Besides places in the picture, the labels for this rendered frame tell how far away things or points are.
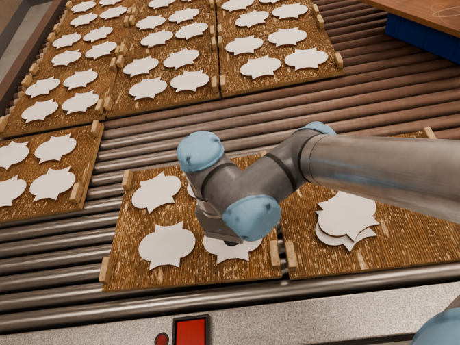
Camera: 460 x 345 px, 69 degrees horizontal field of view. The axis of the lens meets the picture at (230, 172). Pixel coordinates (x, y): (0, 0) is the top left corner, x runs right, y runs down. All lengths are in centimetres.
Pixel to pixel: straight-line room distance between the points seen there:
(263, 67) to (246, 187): 79
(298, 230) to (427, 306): 28
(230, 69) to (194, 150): 77
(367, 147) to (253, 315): 46
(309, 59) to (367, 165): 88
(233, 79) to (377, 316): 85
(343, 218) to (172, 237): 40
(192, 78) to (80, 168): 49
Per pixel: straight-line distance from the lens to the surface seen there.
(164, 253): 81
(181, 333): 76
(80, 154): 117
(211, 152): 51
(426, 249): 81
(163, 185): 92
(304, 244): 77
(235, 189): 48
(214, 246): 78
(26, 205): 114
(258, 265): 76
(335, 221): 78
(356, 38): 141
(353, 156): 41
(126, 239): 89
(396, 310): 76
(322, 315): 74
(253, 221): 46
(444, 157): 34
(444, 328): 20
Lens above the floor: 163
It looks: 50 degrees down
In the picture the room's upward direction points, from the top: 16 degrees counter-clockwise
